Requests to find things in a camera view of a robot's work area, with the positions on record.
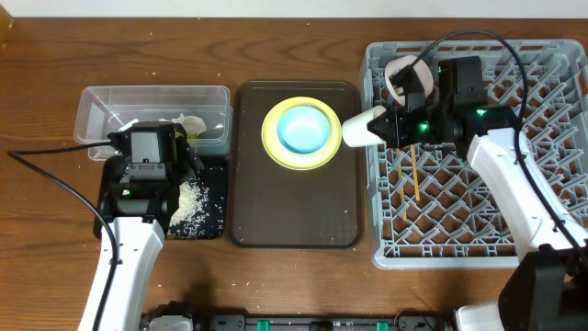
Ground white paper cup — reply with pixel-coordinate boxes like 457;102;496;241
342;106;386;148

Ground white bowl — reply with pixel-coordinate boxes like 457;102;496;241
384;55;434;106

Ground light blue small plate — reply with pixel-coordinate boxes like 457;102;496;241
277;106;331;154

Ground yellow plate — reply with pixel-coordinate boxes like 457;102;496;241
261;97;342;171

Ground white tissue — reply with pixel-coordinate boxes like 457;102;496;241
172;113;207;135

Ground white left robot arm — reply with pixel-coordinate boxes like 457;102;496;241
79;121;204;330

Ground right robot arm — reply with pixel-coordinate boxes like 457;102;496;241
361;96;587;330

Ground grey dishwasher rack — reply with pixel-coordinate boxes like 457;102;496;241
360;40;587;269

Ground clear plastic waste bin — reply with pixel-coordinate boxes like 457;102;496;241
73;86;232;158

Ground spilled rice grains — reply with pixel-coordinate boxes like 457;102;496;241
166;178;226;240

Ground black rectangular tray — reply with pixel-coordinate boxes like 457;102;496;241
93;156;228;238

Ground dark brown serving tray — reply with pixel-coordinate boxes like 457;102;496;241
229;81;363;249

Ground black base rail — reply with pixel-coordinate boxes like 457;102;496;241
138;301;454;331

